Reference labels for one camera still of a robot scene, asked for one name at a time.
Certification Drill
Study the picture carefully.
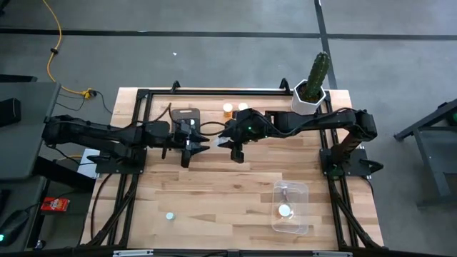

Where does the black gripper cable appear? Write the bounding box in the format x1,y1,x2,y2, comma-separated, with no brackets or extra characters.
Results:
153,102,173,124
198,121,231,137

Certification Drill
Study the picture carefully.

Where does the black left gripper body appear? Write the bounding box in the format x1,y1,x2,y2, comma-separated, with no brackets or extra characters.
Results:
173,132,194,168

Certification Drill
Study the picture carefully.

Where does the red snack packet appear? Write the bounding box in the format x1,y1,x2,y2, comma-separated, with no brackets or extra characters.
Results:
40,196,71,213

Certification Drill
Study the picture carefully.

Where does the clear plastic bin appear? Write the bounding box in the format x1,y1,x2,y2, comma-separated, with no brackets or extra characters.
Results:
271,180,310,236

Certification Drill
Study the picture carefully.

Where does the tall green cactus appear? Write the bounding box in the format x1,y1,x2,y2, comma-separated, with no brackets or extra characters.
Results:
302,51,331,103

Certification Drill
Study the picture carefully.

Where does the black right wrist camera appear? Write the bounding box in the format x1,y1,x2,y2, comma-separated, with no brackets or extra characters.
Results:
233,112,258,133

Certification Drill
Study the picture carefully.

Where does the white paper sheet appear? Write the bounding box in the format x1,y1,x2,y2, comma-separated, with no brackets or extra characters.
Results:
76,148,101,179

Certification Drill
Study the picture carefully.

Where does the black floor cable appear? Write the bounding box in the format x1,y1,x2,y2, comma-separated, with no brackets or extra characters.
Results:
89,173,114,241

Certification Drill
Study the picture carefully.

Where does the white hexagonal planter pot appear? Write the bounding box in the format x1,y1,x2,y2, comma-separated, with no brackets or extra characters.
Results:
291,79,328,116

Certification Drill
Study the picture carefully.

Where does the grey metal desk frame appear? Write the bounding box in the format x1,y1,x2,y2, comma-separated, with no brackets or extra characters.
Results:
393,99,457,208

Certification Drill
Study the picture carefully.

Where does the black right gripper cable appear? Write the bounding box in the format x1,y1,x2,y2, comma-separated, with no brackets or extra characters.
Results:
198,121,231,137

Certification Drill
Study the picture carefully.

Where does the black aluminium table frame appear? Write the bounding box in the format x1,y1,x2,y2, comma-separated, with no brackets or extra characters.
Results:
81,87,383,257

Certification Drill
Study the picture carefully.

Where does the black box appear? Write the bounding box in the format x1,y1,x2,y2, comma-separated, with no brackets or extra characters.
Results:
0,98,21,128

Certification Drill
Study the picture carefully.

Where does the silver aluminium extrusion bar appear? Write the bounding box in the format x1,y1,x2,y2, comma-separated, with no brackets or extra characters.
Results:
312,251,354,257
112,249,155,257

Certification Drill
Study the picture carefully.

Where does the yellow extension cable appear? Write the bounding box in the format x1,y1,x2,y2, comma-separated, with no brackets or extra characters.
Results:
41,0,94,99

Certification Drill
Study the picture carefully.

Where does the smoky grey plastic bin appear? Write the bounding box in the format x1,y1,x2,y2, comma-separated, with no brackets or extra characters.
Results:
170,107,202,136

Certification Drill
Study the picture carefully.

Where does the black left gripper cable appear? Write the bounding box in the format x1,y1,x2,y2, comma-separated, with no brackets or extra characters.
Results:
153,102,173,124

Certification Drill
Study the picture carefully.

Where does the grey office desk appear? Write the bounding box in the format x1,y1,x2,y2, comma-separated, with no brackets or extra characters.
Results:
0,81,62,181

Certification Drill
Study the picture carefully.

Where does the black device green light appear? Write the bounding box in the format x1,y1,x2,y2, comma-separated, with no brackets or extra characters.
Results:
0,209,30,248

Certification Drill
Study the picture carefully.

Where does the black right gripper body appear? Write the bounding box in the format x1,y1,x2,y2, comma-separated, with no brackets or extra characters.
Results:
228,130,251,164

